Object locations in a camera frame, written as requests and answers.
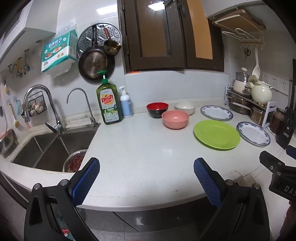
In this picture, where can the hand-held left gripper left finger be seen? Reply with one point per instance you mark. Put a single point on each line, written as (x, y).
(85, 183)

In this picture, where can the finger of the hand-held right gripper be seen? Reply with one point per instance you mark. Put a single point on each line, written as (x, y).
(269, 161)
(291, 152)

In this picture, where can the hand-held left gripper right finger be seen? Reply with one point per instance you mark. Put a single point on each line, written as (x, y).
(208, 183)

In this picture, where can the black knife block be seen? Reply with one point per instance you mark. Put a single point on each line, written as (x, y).
(286, 132)

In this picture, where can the metal colander with red fruit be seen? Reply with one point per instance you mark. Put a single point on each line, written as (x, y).
(75, 161)

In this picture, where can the blue-rimmed white plate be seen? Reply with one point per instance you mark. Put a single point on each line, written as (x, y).
(216, 112)
(253, 134)

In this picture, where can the glass jar with dark contents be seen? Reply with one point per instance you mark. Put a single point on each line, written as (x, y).
(277, 121)

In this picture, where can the metal pot shelf rack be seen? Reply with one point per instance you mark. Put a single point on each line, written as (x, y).
(269, 113)

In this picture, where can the stainless steel pot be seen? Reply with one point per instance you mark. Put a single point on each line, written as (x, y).
(257, 114)
(240, 106)

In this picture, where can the green plate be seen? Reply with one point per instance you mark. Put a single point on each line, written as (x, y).
(216, 134)

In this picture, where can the stainless steel sink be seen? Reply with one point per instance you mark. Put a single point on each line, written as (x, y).
(48, 148)

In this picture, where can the cream ceramic teapot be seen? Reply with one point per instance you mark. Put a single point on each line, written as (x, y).
(261, 92)

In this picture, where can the pink bowl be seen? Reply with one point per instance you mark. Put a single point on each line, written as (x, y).
(175, 119)

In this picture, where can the thin chrome faucet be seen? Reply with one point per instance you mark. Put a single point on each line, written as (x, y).
(89, 109)

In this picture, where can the large chrome faucet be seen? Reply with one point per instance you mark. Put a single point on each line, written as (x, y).
(54, 113)

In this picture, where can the white bowl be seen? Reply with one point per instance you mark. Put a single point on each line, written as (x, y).
(185, 107)

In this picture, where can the green dish soap bottle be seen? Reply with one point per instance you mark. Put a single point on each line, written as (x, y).
(109, 102)

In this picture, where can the red and black bowl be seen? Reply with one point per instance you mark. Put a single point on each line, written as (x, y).
(157, 111)

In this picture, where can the metal basin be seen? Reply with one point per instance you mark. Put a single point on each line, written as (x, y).
(7, 143)

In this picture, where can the white pump bottle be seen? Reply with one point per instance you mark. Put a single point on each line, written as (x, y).
(126, 104)

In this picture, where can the white plastic ladle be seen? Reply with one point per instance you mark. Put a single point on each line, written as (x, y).
(256, 68)

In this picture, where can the yellow dish brush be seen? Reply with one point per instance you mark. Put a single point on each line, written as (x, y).
(15, 121)

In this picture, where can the black scissors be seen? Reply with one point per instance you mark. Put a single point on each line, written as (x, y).
(247, 52)

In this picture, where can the black frying pan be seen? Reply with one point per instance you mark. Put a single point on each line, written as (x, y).
(93, 63)

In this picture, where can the paper towel pack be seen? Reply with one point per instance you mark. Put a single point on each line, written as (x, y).
(59, 52)

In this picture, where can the small copper saucepan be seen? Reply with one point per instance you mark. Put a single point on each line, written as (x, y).
(112, 47)

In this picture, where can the wooden cutting board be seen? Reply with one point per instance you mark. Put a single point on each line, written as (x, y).
(239, 19)

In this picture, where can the round metal steamer plate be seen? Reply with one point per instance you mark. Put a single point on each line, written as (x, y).
(86, 34)

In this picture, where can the white wall outlet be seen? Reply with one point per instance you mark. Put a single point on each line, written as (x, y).
(274, 82)
(265, 78)
(284, 86)

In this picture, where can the brass wall valve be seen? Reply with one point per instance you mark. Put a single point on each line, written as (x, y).
(16, 67)
(26, 62)

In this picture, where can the dark wooden window frame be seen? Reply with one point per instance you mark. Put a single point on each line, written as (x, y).
(180, 34)

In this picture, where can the white wall cabinet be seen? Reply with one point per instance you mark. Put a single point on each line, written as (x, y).
(34, 16)

